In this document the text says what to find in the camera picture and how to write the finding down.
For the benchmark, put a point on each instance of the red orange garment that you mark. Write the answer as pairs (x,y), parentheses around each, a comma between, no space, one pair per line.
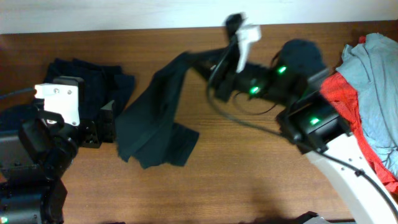
(345,99)

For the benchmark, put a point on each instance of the folded navy blue garment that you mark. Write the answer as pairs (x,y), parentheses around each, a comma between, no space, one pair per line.
(102,84)

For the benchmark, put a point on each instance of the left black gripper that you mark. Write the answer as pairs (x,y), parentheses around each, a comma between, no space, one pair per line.
(90,127)

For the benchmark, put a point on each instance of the light grey blue garment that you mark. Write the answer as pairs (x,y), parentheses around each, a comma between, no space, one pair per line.
(371,69)

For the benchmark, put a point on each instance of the dark green black t-shirt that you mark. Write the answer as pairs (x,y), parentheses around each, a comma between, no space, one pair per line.
(146,130)

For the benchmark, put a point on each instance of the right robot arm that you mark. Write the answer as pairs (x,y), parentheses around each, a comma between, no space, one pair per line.
(308,120)

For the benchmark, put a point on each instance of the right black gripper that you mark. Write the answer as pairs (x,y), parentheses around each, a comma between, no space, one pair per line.
(226,76)

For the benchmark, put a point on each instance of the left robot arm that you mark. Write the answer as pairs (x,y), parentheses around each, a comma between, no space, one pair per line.
(37,147)

